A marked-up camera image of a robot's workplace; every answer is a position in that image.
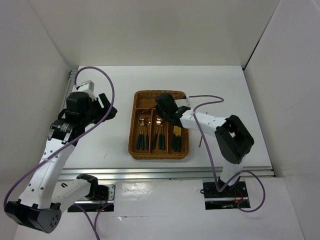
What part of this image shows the gold spoon pile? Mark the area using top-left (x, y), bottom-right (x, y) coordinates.
top-left (139, 117), bottom-right (145, 150)

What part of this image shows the gold knife pile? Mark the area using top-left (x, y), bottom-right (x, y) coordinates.
top-left (171, 126), bottom-right (177, 149)
top-left (174, 127), bottom-right (179, 152)

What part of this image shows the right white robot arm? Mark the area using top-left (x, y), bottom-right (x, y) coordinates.
top-left (155, 92), bottom-right (255, 196)

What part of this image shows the aluminium table front rail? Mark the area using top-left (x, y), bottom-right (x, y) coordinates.
top-left (58, 166), bottom-right (274, 180)

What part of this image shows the aluminium left side rail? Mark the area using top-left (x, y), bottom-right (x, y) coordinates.
top-left (59, 66), bottom-right (79, 113)

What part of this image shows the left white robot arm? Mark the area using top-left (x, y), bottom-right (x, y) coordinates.
top-left (4, 91), bottom-right (117, 234)

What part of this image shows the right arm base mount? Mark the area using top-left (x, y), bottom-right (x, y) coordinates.
top-left (200, 181), bottom-right (251, 210)

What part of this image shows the gold spoon green handle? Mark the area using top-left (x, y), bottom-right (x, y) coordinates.
top-left (136, 117), bottom-right (145, 150)
top-left (144, 118), bottom-right (151, 150)

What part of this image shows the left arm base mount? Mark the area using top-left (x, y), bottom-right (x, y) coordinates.
top-left (67, 174), bottom-right (116, 213)

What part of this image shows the brown wicker cutlery tray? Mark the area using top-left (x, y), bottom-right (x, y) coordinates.
top-left (128, 90), bottom-right (190, 160)

